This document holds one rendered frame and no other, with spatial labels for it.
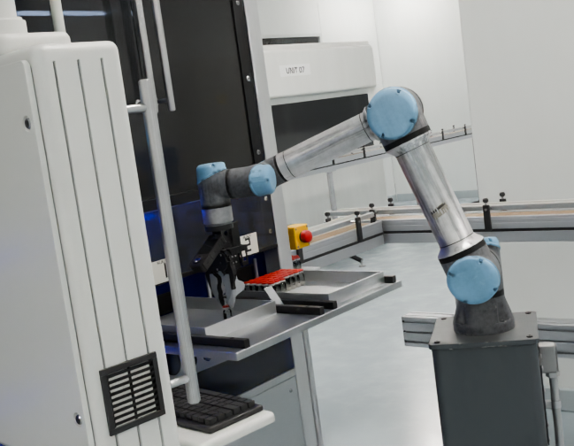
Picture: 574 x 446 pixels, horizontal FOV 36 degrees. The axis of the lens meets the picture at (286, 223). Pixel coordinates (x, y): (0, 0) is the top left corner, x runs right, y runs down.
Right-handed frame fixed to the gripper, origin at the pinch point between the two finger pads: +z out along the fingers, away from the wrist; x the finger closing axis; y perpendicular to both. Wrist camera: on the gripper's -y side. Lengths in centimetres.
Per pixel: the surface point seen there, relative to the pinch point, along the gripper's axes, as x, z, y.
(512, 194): 6, 1, 183
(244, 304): 4.0, 3.3, 11.2
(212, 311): 15.0, 5.1, 10.0
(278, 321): -12.4, 5.5, 5.0
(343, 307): -20.5, 6.0, 21.8
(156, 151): -36, -41, -48
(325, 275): 2.2, 3.4, 45.3
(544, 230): -32, 6, 122
